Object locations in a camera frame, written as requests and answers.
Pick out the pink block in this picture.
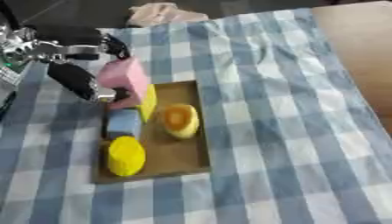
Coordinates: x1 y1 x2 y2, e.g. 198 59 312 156
94 56 152 110

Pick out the yellow cylinder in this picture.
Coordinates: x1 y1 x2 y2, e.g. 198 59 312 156
105 135 147 178

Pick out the blue cube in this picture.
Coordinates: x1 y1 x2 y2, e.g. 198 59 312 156
104 108 144 141

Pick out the yellow block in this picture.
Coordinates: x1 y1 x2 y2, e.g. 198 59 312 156
136 83 159 123

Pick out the yellow orange toy fruit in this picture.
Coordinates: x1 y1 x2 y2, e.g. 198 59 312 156
159 103 201 140

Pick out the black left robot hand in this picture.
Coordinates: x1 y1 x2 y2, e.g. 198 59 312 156
33 25 134 103

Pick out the pink crumpled bag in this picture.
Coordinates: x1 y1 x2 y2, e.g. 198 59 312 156
125 2 212 29

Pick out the tan cardboard box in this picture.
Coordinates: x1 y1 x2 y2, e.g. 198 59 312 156
90 80 214 185

